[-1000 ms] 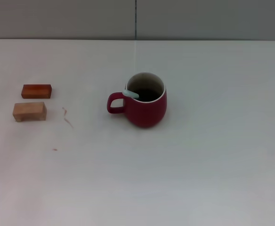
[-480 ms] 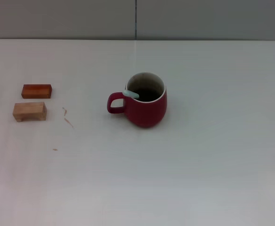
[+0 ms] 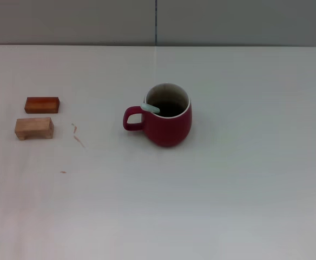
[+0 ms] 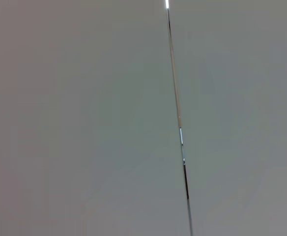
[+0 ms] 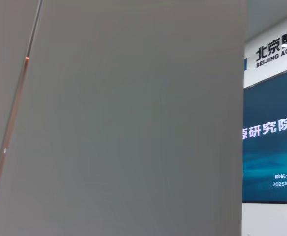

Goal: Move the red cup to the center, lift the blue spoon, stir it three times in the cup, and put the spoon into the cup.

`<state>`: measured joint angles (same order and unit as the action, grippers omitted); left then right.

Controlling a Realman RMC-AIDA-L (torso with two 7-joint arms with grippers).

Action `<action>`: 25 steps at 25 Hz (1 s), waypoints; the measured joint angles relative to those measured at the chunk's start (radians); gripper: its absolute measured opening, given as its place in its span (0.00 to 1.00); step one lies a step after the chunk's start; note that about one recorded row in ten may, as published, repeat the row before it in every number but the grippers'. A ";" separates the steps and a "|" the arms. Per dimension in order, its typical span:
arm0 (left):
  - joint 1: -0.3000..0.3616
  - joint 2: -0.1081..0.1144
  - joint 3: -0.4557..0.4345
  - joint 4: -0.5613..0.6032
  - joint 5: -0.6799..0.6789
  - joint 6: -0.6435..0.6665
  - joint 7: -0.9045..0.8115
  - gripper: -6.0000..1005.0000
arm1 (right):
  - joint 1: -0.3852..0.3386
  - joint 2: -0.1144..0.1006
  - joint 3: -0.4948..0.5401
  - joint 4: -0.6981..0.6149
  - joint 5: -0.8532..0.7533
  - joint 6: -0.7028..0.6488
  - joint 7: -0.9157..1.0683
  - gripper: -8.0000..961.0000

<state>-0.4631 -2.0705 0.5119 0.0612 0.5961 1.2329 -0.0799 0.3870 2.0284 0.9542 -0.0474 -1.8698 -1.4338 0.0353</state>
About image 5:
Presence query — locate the large blue display screen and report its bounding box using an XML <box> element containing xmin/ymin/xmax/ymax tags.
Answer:
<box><xmin>242</xmin><ymin>66</ymin><xmax>287</xmax><ymax>204</ymax></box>

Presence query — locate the black wall sign lettering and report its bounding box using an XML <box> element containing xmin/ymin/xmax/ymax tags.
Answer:
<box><xmin>255</xmin><ymin>24</ymin><xmax>287</xmax><ymax>69</ymax></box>

